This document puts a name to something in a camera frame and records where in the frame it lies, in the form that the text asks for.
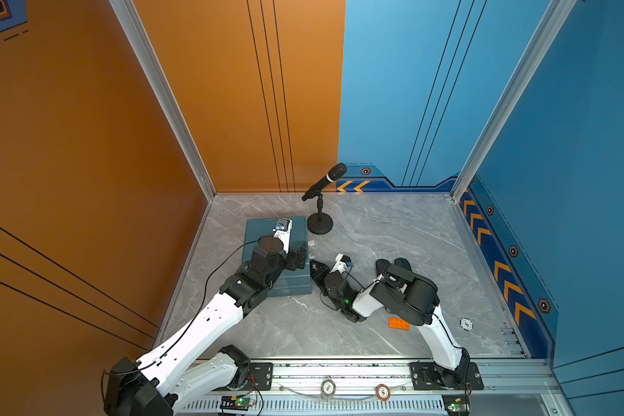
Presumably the grey round rail sticker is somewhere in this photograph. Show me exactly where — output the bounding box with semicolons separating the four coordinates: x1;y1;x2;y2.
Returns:
321;379;336;398

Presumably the left green circuit board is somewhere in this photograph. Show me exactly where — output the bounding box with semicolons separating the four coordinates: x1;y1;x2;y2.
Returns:
219;395;257;413

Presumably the black microphone stand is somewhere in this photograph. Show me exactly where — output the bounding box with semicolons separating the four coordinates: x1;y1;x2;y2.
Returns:
307;192;334;235

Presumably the black microphone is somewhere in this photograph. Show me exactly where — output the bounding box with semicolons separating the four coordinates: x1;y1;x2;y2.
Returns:
302;163;348;201

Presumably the orange round rail sticker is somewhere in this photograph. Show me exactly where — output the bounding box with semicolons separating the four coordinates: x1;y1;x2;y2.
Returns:
375;384;391;402

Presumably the teal drawer cabinet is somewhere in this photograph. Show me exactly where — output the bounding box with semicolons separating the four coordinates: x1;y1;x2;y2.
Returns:
237;217;311;297

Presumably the green circuit board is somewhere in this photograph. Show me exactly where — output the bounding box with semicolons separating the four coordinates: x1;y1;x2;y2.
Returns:
442;395;470;416
219;395;257;413

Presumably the right green circuit board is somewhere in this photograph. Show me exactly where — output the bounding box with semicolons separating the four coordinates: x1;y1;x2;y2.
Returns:
442;395;470;416

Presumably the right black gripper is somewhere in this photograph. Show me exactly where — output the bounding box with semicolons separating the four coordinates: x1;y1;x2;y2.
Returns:
307;260;343;311

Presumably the black computer mouse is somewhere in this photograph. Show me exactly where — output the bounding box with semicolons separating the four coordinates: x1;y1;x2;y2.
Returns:
393;258;412;270
375;258;390;277

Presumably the orange toy brick plate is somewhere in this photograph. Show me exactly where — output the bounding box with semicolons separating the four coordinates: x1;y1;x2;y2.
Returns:
388;317;410;331

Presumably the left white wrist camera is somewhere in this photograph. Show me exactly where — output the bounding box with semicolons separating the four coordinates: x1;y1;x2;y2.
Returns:
273;218;292;253

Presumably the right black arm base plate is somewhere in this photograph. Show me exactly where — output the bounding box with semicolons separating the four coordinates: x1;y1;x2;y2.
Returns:
409;362;485;391

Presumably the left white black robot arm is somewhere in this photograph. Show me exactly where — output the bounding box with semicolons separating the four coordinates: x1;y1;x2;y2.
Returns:
103;236;308;415

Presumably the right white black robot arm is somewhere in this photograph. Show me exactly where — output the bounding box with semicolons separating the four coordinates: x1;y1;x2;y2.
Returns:
310;254;471;390

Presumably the aluminium front rail frame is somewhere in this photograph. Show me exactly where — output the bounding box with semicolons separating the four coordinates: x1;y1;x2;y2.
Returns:
175;357;573;415

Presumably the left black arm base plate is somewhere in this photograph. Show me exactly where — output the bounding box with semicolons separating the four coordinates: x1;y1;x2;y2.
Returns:
213;362;274;393

